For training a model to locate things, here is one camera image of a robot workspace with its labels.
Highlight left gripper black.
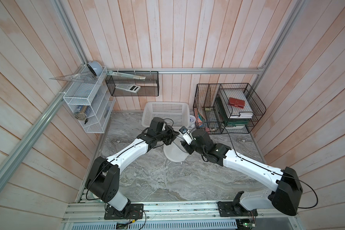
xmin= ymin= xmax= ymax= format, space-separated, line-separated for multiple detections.
xmin=156 ymin=124 xmax=180 ymax=145

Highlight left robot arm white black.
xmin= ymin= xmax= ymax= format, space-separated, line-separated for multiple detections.
xmin=85 ymin=117 xmax=179 ymax=217

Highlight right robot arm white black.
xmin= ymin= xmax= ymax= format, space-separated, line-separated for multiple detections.
xmin=179 ymin=126 xmax=304 ymax=216

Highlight white perforated plastic basket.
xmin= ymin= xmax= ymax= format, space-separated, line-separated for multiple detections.
xmin=141 ymin=102 xmax=190 ymax=129

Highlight green books stack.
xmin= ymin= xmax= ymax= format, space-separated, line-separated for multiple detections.
xmin=214 ymin=96 xmax=251 ymax=128

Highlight colourful folders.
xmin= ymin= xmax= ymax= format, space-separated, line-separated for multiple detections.
xmin=195 ymin=101 xmax=207 ymax=127

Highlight white calculator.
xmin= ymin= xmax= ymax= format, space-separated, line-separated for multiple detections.
xmin=115 ymin=83 xmax=141 ymax=94

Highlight white notebook stack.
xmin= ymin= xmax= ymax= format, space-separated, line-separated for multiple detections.
xmin=217 ymin=88 xmax=254 ymax=119

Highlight red wallet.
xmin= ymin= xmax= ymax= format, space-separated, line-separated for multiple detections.
xmin=228 ymin=97 xmax=245 ymax=109

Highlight white ruler in basket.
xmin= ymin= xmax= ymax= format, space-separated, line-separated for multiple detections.
xmin=107 ymin=71 xmax=146 ymax=80

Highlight metal roll on shelf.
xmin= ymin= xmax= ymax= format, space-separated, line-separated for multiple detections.
xmin=74 ymin=105 xmax=90 ymax=121

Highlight grey round speaker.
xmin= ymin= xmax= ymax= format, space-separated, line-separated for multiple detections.
xmin=87 ymin=61 xmax=103 ymax=77

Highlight clear triangle ruler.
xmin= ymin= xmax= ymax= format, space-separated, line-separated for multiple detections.
xmin=51 ymin=72 xmax=98 ymax=84

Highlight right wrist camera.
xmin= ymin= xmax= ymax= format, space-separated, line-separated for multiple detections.
xmin=179 ymin=126 xmax=193 ymax=145

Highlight black wire wall basket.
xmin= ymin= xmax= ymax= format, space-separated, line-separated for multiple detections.
xmin=105 ymin=71 xmax=160 ymax=97

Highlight black wire desk organizer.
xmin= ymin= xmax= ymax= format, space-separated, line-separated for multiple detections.
xmin=193 ymin=83 xmax=266 ymax=134

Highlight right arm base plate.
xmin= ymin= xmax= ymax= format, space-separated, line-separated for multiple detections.
xmin=217 ymin=201 xmax=258 ymax=217

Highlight aluminium front rail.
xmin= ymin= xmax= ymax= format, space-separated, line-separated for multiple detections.
xmin=60 ymin=198 xmax=300 ymax=223

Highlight white wire wall shelf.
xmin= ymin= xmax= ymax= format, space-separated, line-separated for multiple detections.
xmin=63 ymin=66 xmax=115 ymax=134

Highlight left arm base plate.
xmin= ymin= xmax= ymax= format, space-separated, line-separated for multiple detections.
xmin=104 ymin=204 xmax=144 ymax=220

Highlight horizontal aluminium wall rail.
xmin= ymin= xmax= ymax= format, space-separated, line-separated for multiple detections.
xmin=107 ymin=68 xmax=264 ymax=74

